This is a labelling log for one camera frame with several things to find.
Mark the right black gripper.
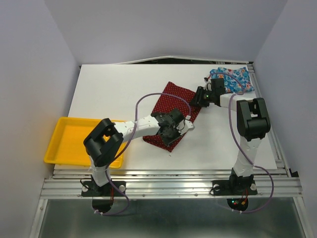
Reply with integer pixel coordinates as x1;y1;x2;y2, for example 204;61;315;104
189;86;215;107

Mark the red polka dot skirt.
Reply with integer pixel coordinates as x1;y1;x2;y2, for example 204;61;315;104
143;82;201;152

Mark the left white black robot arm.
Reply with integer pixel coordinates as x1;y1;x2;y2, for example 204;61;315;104
83;108;195;195

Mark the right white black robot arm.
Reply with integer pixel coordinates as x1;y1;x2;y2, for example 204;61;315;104
190;76;271;196

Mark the blue floral folded skirt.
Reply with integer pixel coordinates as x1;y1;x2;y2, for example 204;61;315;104
210;67;254;93

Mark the yellow plastic tray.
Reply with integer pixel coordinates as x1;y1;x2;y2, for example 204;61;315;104
44;117;127;169

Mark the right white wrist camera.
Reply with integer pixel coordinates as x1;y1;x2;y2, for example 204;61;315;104
204;76;212;91

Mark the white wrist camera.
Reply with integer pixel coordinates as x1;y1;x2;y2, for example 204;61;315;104
204;76;212;91
177;116;195;135

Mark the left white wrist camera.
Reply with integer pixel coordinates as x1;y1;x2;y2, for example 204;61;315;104
177;116;195;135

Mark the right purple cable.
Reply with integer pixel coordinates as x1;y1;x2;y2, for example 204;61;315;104
209;73;274;214

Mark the purple cable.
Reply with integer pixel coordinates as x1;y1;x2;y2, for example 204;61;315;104
209;73;274;214
93;92;193;216

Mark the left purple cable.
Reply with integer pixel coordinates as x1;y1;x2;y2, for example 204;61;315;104
93;92;193;216

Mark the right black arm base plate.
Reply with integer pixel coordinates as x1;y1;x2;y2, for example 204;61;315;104
210;180;258;196

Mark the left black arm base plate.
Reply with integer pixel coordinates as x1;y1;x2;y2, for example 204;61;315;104
80;180;126;197

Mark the aluminium frame rail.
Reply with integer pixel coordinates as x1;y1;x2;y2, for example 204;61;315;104
40;169;303;199

